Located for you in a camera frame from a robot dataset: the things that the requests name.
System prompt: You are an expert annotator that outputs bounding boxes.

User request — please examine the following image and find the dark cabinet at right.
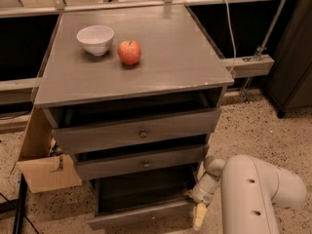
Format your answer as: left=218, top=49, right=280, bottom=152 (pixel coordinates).
left=265, top=0, right=312, bottom=118

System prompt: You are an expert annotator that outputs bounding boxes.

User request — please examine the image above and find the white ceramic bowl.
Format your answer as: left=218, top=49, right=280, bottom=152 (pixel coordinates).
left=76, top=25, right=114, bottom=56

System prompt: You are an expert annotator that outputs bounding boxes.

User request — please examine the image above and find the black stand leg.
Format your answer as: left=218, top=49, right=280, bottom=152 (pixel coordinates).
left=0, top=175, right=27, bottom=234

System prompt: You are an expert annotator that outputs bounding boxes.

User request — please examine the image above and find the grey drawer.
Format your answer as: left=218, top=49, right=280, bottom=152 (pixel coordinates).
left=87, top=164, right=197, bottom=230
left=75, top=144, right=209, bottom=180
left=52, top=108, right=220, bottom=154

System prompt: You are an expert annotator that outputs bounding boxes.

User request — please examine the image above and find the metal frame rail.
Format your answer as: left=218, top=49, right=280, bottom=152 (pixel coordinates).
left=0, top=55, right=274, bottom=106

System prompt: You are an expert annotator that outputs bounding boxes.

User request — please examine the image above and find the grey middle drawer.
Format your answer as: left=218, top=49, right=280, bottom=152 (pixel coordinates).
left=75, top=144, right=209, bottom=180

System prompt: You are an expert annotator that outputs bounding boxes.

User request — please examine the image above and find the grey bottom drawer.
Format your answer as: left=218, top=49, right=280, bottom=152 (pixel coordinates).
left=87, top=164, right=197, bottom=230

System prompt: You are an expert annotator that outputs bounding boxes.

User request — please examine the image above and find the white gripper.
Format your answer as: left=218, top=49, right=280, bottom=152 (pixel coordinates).
left=185, top=173, right=219, bottom=231

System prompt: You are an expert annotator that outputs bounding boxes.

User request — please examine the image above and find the diagonal metal rod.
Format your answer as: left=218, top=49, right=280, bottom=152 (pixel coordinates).
left=240, top=0, right=287, bottom=103

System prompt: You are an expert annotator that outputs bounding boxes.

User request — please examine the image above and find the light wooden side panel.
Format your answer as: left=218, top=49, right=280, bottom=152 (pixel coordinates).
left=17, top=108, right=82, bottom=193

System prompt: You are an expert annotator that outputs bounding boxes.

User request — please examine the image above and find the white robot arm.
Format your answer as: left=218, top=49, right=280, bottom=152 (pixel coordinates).
left=188, top=155, right=307, bottom=234

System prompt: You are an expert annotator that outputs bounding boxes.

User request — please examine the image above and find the grey top drawer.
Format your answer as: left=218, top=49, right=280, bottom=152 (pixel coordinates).
left=52, top=108, right=220, bottom=154

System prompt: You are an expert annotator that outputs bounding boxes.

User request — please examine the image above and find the red apple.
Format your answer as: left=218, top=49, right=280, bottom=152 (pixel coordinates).
left=118, top=40, right=141, bottom=65

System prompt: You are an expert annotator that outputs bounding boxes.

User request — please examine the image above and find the grey hanging cable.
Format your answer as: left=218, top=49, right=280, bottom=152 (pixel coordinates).
left=211, top=0, right=238, bottom=76

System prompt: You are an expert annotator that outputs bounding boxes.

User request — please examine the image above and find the grey wooden drawer cabinet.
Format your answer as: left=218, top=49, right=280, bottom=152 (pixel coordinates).
left=33, top=4, right=235, bottom=197

